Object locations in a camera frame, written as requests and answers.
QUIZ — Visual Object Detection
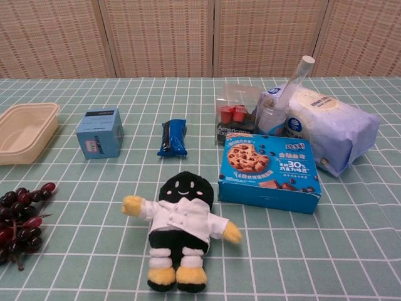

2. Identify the blue chocolate chip cookie box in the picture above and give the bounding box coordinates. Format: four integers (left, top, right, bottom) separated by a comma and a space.
217, 132, 323, 215

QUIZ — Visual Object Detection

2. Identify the clear glass beaker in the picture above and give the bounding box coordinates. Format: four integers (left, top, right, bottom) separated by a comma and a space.
257, 105, 288, 137

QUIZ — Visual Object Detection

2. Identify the woven bamboo folding screen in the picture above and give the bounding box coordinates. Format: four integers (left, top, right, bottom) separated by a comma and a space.
0, 0, 401, 80

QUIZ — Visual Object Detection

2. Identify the black plush doll white coat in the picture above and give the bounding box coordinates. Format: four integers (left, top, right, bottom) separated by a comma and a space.
121, 171, 244, 294

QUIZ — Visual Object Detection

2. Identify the blue sandwich cookie pack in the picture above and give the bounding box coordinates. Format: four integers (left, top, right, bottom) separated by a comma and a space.
157, 119, 189, 158

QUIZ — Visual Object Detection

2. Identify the green checked tablecloth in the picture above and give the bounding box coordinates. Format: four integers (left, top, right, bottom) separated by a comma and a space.
0, 77, 401, 301

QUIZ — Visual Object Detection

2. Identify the clear tube white cap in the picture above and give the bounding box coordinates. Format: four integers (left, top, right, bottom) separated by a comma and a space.
271, 55, 316, 127

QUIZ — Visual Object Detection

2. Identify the small blue tissue pack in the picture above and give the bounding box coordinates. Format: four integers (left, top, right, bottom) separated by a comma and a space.
258, 86, 303, 139

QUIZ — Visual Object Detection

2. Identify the dark red grape bunch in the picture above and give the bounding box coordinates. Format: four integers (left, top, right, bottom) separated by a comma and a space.
0, 181, 58, 272

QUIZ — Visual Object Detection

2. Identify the beige plastic food container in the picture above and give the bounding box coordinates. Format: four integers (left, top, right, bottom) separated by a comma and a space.
0, 102, 61, 166

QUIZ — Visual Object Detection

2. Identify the light blue wet wipes pack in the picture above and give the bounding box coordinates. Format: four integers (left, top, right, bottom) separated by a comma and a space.
283, 83, 381, 177

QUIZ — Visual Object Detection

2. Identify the small light blue carton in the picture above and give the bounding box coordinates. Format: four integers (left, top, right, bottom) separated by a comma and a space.
76, 108, 124, 161

